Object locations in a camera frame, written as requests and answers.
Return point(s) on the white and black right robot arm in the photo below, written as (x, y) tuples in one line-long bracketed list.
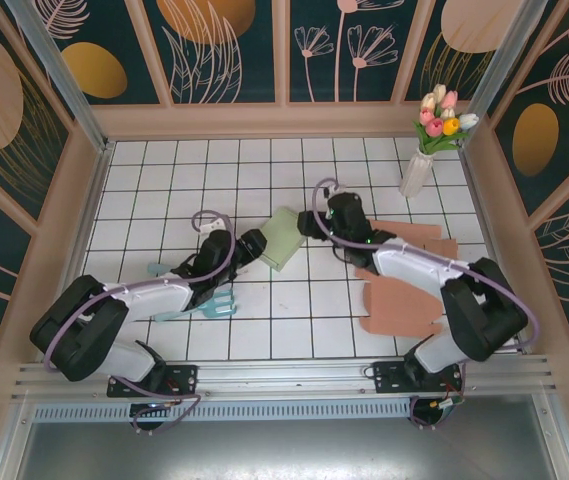
[(409, 267)]

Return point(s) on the white ribbed vase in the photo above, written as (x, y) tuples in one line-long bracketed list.
[(416, 172)]

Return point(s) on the teal toy shovel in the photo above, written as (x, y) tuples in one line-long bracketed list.
[(158, 269)]

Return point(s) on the aluminium corner post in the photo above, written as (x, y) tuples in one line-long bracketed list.
[(56, 65), (504, 65)]

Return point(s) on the artificial tulip bouquet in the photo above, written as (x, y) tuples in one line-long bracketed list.
[(439, 122)]

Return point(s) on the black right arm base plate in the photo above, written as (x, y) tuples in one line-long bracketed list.
[(389, 377)]

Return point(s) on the pink paper box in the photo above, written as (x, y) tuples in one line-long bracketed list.
[(399, 310)]

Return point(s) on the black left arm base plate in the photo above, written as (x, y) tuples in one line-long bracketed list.
[(184, 377)]

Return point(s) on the aluminium side rail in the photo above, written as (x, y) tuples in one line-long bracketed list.
[(484, 210), (84, 240)]

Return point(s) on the aluminium mounting rail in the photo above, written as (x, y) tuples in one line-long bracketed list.
[(284, 375)]

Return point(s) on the teal toy rake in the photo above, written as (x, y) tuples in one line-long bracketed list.
[(216, 305)]

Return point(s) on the green paper box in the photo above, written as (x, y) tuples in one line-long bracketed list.
[(284, 237)]

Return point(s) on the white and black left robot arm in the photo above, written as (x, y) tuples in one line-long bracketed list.
[(154, 300)]

